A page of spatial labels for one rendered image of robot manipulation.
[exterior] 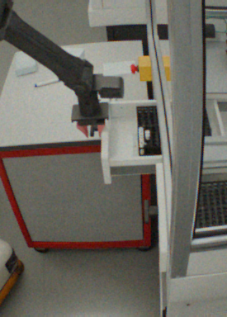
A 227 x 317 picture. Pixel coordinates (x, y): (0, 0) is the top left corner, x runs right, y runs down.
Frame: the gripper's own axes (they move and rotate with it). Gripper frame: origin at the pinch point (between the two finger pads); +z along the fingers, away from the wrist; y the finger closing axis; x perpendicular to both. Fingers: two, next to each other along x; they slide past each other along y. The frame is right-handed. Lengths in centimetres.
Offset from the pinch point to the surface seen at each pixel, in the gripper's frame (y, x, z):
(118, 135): 6.4, 6.0, 7.1
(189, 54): 22, -51, -63
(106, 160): 3.9, -11.5, -1.2
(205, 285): 28, -52, 2
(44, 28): -62, 227, 92
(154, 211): 16.1, -29.0, -0.6
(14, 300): -50, -14, 90
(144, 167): 13.7, -9.8, 4.4
